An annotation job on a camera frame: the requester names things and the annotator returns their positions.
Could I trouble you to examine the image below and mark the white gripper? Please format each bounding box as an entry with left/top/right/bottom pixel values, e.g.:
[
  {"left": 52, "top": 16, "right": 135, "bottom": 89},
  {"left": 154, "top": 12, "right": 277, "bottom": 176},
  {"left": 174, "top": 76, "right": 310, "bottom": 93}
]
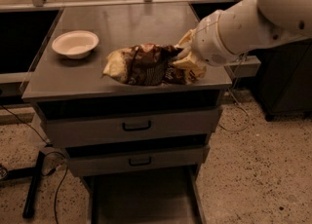
[{"left": 173, "top": 10, "right": 237, "bottom": 71}]

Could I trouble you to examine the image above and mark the brown chip bag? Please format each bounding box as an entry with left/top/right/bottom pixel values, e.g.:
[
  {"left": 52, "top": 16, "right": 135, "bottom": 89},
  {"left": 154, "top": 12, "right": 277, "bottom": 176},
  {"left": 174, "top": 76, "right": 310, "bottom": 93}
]
[{"left": 102, "top": 44, "right": 206, "bottom": 86}]

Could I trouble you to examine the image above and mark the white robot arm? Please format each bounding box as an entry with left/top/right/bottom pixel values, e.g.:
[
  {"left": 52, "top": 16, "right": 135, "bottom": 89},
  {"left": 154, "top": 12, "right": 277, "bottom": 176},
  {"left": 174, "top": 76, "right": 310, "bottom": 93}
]
[{"left": 174, "top": 0, "right": 312, "bottom": 68}]

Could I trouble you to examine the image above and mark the middle grey drawer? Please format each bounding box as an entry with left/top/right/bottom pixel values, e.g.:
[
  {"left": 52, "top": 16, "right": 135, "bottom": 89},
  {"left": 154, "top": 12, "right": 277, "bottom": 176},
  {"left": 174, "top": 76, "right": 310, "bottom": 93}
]
[{"left": 66, "top": 145, "right": 210, "bottom": 177}]

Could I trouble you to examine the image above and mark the grey drawer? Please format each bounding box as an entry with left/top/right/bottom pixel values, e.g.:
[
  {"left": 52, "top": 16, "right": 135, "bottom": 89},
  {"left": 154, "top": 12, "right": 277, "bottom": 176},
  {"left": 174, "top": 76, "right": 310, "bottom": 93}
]
[
  {"left": 66, "top": 145, "right": 210, "bottom": 177},
  {"left": 42, "top": 108, "right": 220, "bottom": 148}
]

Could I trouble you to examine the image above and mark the grey drawer cabinet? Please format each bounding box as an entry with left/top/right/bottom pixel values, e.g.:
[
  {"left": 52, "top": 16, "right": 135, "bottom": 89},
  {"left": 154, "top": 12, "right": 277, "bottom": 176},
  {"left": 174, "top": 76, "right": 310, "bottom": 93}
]
[{"left": 20, "top": 2, "right": 233, "bottom": 224}]

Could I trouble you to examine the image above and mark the top grey drawer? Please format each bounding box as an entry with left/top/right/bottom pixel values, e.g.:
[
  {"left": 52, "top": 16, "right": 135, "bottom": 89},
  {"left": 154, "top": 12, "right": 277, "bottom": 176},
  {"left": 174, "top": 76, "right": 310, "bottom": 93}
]
[{"left": 42, "top": 108, "right": 220, "bottom": 148}]

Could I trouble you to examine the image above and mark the open bottom drawer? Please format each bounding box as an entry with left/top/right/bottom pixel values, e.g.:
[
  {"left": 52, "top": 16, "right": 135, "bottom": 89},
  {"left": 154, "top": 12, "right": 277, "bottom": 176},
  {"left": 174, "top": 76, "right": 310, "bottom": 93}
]
[{"left": 87, "top": 167, "right": 207, "bottom": 224}]

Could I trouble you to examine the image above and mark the white paper bowl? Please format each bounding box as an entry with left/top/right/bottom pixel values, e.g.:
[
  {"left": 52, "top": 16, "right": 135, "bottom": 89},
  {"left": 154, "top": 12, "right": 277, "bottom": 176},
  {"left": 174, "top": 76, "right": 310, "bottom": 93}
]
[{"left": 52, "top": 30, "right": 99, "bottom": 59}]

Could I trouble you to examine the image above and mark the black floor stand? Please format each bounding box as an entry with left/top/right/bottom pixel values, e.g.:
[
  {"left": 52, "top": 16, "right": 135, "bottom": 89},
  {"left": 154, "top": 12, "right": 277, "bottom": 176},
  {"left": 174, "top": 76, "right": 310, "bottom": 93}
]
[{"left": 0, "top": 151, "right": 45, "bottom": 219}]

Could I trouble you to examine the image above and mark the white cable with plug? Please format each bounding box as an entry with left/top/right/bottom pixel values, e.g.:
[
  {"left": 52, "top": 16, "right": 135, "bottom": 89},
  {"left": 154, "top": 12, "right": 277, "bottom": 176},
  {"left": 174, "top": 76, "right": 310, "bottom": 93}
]
[{"left": 203, "top": 0, "right": 257, "bottom": 133}]

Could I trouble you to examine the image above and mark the black floor cable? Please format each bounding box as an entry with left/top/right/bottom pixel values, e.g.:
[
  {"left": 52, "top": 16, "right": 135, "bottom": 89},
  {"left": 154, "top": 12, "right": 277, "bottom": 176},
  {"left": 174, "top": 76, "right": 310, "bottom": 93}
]
[{"left": 0, "top": 104, "right": 70, "bottom": 224}]

